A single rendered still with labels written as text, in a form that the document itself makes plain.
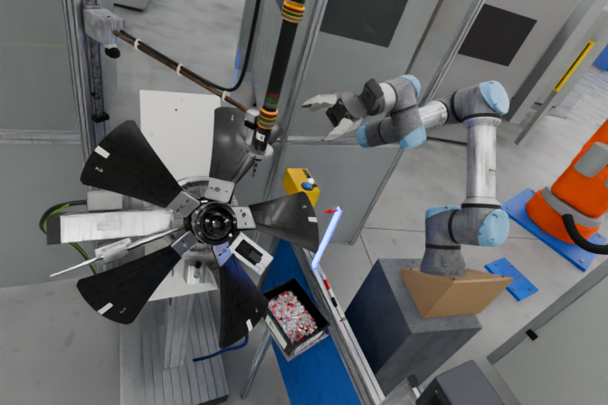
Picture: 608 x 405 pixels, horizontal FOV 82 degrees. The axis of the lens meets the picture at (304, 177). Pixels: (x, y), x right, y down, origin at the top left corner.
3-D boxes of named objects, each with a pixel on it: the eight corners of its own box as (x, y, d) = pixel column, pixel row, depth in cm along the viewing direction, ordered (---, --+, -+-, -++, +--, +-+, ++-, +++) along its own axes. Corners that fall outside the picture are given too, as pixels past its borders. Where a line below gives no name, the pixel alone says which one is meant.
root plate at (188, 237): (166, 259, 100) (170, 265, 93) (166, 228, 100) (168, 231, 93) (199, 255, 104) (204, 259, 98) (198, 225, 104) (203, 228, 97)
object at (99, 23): (82, 33, 106) (80, 4, 101) (104, 32, 112) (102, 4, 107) (104, 47, 103) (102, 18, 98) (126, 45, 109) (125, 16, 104)
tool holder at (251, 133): (234, 145, 91) (240, 112, 85) (251, 137, 96) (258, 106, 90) (261, 163, 88) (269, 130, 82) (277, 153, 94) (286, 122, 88)
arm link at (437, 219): (438, 242, 131) (438, 206, 133) (472, 245, 120) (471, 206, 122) (417, 242, 125) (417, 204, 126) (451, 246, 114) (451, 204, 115)
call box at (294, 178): (280, 185, 158) (286, 167, 152) (300, 184, 163) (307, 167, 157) (293, 211, 147) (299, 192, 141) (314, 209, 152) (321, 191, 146)
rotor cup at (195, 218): (183, 246, 104) (190, 254, 92) (182, 197, 104) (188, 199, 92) (231, 240, 110) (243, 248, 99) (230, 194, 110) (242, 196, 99)
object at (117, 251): (105, 262, 97) (100, 249, 97) (128, 253, 100) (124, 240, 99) (105, 264, 95) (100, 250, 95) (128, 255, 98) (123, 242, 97)
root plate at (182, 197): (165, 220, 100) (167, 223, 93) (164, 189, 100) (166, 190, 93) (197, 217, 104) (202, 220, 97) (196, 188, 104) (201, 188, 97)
